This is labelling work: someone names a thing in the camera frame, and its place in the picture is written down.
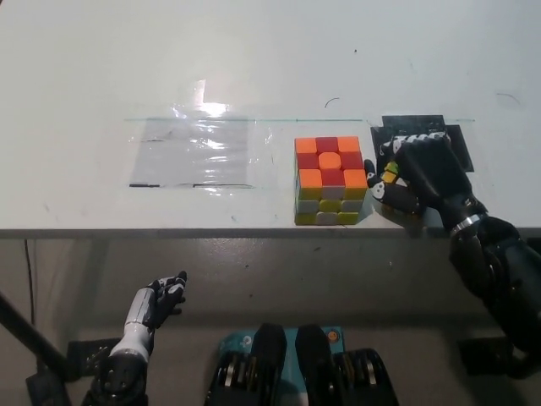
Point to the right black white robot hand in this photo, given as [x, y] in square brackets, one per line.
[431, 177]

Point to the teal robot torso panel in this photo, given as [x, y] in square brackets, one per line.
[234, 340]

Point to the black tape patch on table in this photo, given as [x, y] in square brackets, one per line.
[458, 148]

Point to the big orange red puzzle cube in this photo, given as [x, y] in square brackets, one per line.
[327, 182]

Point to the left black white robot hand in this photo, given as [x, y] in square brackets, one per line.
[141, 313]

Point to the clear shiny plastic sheet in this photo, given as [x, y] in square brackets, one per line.
[190, 152]

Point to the black stand pole with base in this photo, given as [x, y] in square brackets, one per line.
[34, 334]

